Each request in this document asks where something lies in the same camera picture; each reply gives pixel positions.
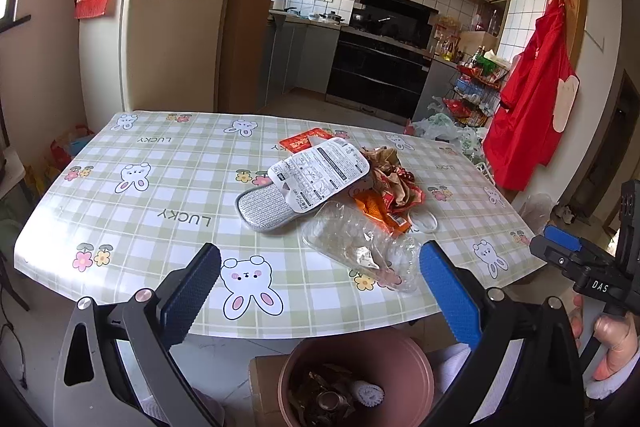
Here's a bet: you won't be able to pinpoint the clear plastic tray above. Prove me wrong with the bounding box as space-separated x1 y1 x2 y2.
301 202 421 293

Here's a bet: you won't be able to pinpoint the black range hood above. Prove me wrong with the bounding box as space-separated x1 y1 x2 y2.
350 0 438 42

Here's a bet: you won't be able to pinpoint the person's right leg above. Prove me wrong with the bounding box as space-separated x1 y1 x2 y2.
434 342 476 394

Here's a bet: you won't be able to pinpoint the person's leg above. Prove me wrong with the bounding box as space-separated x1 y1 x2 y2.
142 387 222 427
434 342 476 394

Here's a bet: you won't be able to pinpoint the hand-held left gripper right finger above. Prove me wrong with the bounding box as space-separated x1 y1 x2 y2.
419 241 586 427

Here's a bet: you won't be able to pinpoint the grey lower kitchen cabinets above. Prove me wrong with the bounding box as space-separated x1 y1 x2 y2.
265 19 343 95

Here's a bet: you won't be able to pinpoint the gold foil wrapper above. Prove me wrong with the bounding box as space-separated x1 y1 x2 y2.
289 364 351 425

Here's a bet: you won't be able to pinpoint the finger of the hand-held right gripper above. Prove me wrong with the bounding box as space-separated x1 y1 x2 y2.
544 225 620 262
530 234 610 282

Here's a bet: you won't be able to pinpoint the light wooden box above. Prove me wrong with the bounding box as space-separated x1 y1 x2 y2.
457 31 501 58

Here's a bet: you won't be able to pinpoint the condiment bottles group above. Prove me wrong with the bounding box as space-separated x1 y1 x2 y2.
432 17 463 60

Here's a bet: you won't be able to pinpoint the cream refrigerator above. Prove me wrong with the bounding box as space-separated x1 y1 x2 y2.
79 0 242 128

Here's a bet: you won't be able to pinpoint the brown wrapper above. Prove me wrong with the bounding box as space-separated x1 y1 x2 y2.
360 147 426 208

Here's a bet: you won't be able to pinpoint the white printed package card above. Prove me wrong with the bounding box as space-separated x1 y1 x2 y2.
267 138 371 214

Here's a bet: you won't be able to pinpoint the black wire storage rack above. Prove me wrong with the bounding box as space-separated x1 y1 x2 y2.
442 49 511 128

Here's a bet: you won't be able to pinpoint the red snack packet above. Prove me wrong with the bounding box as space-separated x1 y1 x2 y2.
277 129 347 154

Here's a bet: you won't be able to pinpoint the black wok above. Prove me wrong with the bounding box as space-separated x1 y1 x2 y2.
352 13 391 28

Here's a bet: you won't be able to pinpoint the black floor cable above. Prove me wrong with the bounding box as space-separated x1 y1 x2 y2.
0 322 27 383

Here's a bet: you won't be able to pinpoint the white green shopping bags pile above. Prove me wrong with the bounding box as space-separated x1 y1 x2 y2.
405 97 488 162

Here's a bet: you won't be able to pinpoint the orange snack wrapper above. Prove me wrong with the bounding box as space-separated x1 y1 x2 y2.
354 189 416 235

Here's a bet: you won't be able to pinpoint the tall bottles group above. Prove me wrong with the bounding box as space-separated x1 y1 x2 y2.
472 4 501 32

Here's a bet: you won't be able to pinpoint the clear plastic floor bag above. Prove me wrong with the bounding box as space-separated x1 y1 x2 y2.
520 192 556 233

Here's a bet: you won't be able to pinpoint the flat cardboard box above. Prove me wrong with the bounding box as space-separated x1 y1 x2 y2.
250 354 301 427

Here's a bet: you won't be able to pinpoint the grey narrow base cabinet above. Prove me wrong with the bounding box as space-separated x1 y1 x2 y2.
415 57 461 118

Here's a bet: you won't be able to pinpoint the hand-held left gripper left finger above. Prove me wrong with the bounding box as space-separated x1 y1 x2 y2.
52 243 222 427

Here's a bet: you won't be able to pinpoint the red hanging apron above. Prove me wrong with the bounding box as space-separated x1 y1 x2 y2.
482 0 581 192

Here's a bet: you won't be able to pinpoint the person's right hand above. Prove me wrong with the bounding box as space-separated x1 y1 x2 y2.
570 294 640 383

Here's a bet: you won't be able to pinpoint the black built-in oven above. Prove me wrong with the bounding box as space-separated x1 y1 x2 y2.
325 29 433 120

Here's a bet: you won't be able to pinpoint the green checkered rabbit tablecloth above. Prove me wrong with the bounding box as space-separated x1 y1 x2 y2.
14 109 546 339

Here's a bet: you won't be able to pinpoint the maroon trash bin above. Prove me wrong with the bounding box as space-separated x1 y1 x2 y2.
277 332 436 427

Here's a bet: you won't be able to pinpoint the white wire rack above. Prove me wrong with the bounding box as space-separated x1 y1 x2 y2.
475 159 498 184

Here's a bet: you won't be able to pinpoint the colourful bags pile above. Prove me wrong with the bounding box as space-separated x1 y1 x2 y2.
25 124 96 188

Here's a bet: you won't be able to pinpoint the dark wooden door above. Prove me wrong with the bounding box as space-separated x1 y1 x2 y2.
572 69 640 228

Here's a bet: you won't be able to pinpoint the person's left leg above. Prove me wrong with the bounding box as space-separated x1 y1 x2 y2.
142 387 222 427

